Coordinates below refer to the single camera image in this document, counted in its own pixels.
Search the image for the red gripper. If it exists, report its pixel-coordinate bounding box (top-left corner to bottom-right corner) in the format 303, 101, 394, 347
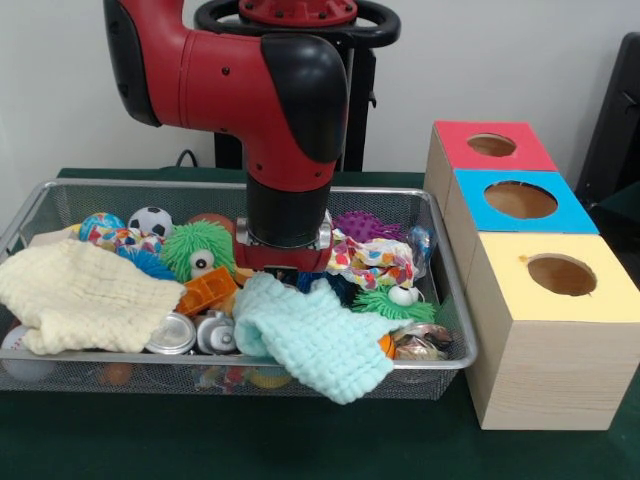
234, 215, 335, 289

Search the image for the mint green knitted cloth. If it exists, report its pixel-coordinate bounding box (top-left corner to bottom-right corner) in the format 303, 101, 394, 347
232, 272, 416, 405

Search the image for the clear plastic packet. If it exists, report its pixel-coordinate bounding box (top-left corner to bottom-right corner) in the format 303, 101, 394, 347
407, 225, 436, 279

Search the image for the wooden box with three holes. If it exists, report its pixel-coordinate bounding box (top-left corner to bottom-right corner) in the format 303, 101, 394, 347
423, 119, 640, 432

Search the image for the orange plastic toy crate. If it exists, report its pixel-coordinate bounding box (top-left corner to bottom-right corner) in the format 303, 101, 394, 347
174, 267, 239, 316

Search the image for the small green puffer toy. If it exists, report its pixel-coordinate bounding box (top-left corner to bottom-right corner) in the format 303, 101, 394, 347
352, 284, 436, 324

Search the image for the large green puffer toy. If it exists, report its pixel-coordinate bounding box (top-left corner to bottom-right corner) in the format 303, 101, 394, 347
162, 222, 239, 282

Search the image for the black and white soccer ball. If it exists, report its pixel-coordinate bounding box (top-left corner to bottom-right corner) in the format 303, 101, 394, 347
127, 206, 174, 237

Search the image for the dark green table cloth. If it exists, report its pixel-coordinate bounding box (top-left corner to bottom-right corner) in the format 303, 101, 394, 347
0, 167, 640, 480

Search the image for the globe print ball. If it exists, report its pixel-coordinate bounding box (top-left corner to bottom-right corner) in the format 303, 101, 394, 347
78, 212, 127, 244

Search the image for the cream knitted cloth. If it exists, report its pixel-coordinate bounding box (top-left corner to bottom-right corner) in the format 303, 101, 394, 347
0, 238, 187, 355

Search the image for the dark green side cloth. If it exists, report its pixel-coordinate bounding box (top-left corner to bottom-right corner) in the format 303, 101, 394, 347
587, 179, 640, 286

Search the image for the black upright panel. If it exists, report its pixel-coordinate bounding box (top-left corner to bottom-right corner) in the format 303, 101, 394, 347
574, 32, 640, 204

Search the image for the silver wire mesh bin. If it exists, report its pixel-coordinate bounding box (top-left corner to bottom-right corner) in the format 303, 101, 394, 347
0, 178, 479, 401

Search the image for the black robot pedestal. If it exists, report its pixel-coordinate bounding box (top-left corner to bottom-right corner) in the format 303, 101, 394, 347
193, 0, 402, 172

